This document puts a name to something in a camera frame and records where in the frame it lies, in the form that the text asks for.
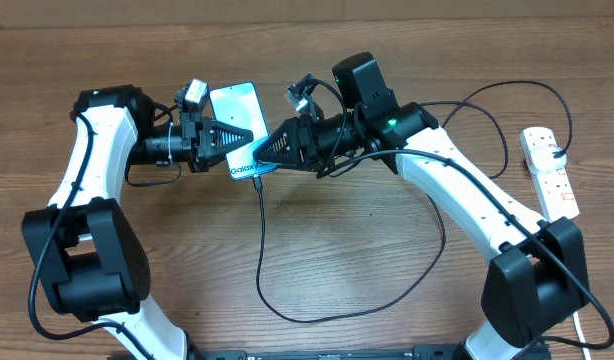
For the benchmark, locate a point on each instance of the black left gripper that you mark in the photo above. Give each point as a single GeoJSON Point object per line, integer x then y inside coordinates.
{"type": "Point", "coordinates": [200, 148]}

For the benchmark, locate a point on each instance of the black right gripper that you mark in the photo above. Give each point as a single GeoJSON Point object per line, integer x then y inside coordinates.
{"type": "Point", "coordinates": [298, 134]}

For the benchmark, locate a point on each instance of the blue Galaxy S24+ smartphone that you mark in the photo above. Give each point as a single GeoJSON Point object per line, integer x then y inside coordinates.
{"type": "Point", "coordinates": [238, 105]}

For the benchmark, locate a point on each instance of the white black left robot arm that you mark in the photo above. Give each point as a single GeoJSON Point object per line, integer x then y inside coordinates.
{"type": "Point", "coordinates": [90, 270]}

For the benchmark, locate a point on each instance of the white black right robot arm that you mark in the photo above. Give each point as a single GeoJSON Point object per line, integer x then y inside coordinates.
{"type": "Point", "coordinates": [537, 272]}

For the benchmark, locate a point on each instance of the white charger plug adapter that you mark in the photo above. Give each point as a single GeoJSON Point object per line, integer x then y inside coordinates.
{"type": "Point", "coordinates": [542, 160]}

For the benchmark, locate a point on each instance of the white power strip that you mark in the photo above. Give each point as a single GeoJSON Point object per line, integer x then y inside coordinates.
{"type": "Point", "coordinates": [554, 191]}

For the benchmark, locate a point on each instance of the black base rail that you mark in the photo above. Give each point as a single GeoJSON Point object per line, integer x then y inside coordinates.
{"type": "Point", "coordinates": [418, 352]}

